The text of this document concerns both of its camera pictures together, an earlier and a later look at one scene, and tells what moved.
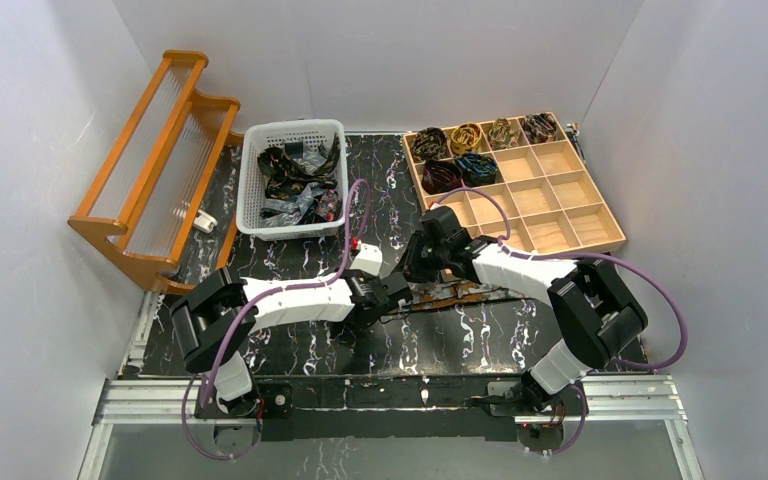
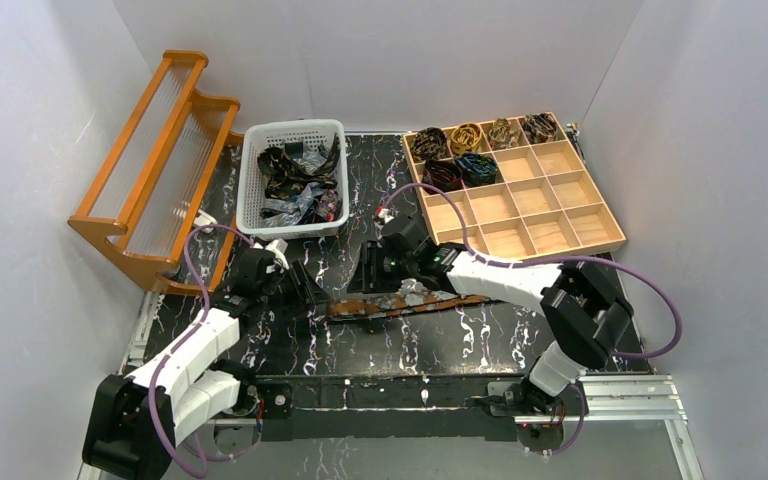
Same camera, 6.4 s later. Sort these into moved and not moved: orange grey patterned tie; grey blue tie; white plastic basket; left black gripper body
Moved: left black gripper body
Not moved: grey blue tie; orange grey patterned tie; white plastic basket
